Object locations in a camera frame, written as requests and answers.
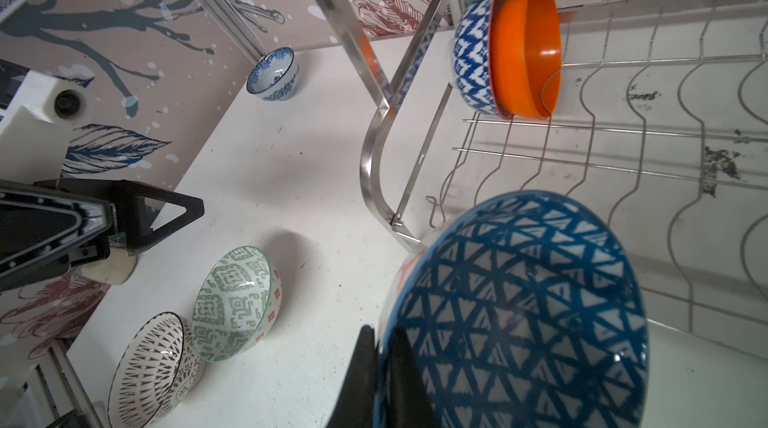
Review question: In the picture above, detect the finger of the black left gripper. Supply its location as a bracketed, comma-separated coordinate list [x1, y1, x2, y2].
[59, 178, 205, 255]

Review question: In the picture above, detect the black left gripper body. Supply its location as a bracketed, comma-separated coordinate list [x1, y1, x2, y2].
[1, 180, 115, 292]

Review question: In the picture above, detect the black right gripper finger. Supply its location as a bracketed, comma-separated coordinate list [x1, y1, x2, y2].
[327, 325, 439, 427]

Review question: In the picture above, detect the blue triangle pattern bowl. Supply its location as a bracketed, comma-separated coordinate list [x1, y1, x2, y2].
[374, 190, 649, 427]

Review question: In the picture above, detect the red patterned bowl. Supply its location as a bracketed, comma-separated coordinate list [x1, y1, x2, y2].
[451, 0, 511, 120]

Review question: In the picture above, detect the stainless steel dish rack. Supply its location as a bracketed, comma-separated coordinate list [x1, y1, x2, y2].
[284, 0, 768, 363]

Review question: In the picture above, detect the orange plastic bowl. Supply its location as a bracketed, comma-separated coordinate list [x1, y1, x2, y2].
[489, 0, 563, 120]

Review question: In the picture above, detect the brown white patterned bowl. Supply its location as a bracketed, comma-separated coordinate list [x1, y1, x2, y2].
[107, 312, 206, 428]

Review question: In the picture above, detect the blue floral white bowl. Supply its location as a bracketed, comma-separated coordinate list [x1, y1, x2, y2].
[245, 47, 300, 101]

